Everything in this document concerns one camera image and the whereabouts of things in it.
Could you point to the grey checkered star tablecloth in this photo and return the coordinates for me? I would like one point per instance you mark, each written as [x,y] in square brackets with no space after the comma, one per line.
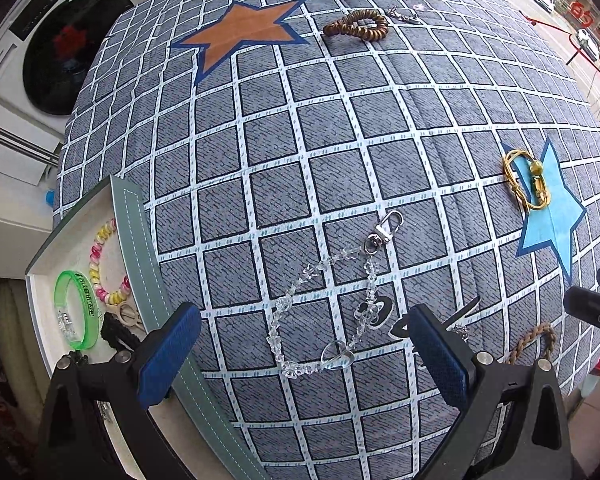
[300,135]

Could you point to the blue capped plastic bottle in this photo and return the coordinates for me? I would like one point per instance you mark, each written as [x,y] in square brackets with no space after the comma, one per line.
[50,196]

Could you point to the green translucent bangle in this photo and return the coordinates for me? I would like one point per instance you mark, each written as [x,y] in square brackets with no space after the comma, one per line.
[91,305]

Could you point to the small silver charm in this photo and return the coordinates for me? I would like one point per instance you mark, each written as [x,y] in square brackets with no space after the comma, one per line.
[405,16]

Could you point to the white jewelry tray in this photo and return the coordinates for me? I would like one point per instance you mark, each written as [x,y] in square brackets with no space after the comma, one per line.
[132,240]

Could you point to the black wavy hair clip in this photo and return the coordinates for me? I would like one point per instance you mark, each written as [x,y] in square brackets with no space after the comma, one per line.
[111,327]

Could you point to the gold bow hair clip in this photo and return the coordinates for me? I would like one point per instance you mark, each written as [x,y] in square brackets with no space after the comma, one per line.
[125,312]

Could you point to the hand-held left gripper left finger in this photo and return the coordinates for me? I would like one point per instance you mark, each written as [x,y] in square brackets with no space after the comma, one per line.
[167,355]

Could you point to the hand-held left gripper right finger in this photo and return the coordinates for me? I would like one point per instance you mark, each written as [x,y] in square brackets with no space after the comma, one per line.
[437,355]

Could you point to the white washing machine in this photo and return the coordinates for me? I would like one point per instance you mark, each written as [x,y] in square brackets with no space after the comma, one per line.
[10,70]

